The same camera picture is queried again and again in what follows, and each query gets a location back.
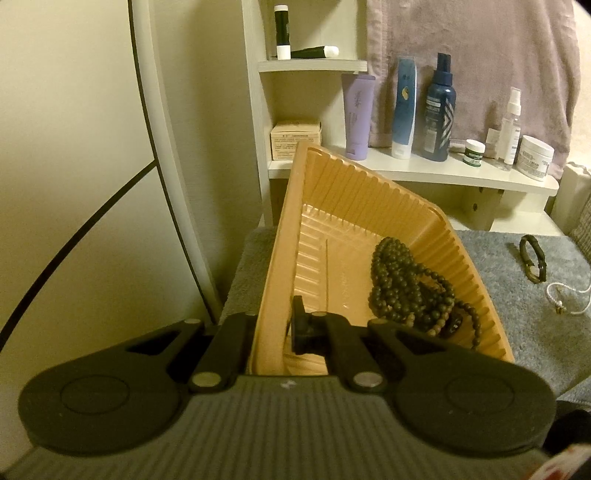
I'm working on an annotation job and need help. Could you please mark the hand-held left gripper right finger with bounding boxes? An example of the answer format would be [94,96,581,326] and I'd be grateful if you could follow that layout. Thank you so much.
[287,295,445,394]

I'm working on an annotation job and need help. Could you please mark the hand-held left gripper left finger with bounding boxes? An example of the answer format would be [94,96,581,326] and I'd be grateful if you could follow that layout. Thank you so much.
[122,313,257,394]

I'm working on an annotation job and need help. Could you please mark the dark bead necklace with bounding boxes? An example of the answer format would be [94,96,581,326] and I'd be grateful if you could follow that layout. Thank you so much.
[368,237,486,352]

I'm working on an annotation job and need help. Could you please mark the brown bead bracelet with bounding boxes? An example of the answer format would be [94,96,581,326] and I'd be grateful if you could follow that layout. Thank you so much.
[418,318,463,340]

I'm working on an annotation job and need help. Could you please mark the orange plastic tray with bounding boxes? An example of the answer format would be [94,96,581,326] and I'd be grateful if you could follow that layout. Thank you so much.
[245,142,515,376]

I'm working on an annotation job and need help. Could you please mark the cream cardboard box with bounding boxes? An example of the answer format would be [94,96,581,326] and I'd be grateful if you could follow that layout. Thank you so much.
[270,121,322,162]

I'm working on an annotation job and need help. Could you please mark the white shelf unit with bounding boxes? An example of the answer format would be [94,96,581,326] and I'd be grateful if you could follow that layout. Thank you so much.
[240,0,560,232]

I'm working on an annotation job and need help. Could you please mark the grey mat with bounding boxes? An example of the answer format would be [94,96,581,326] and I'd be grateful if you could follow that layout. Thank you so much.
[224,226,591,407]

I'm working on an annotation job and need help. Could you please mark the purple cosmetic tube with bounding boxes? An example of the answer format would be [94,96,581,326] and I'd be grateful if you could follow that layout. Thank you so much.
[341,73,376,161]

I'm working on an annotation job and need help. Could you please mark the blue cosmetic tube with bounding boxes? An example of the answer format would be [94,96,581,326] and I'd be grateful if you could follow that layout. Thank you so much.
[392,58,419,160]

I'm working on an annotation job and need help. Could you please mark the small green label jar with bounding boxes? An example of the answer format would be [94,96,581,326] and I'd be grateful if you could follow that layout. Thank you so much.
[462,139,486,167]

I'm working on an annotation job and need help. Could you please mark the dark blue spray bottle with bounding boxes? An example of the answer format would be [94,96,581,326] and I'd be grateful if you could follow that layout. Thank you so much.
[421,52,458,162]

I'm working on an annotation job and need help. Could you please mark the black tube white cap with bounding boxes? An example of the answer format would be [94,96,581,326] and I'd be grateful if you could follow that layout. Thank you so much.
[291,46,340,60]
[274,4,293,60]

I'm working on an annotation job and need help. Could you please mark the white cream jar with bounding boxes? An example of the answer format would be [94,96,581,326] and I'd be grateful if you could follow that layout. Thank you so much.
[515,135,555,182]

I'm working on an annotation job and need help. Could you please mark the clear spray bottle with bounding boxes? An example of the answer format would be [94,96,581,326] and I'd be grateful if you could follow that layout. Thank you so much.
[498,88,523,166]

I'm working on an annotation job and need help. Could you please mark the mauve towel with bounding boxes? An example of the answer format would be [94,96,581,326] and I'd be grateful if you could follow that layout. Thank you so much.
[366,0,581,169]

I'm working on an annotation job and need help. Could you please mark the white curved frame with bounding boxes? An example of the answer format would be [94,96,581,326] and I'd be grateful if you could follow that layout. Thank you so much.
[128,0,227,324]

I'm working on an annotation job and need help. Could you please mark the olive strap bracelet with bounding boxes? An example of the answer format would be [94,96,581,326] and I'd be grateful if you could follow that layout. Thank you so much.
[519,234,549,283]

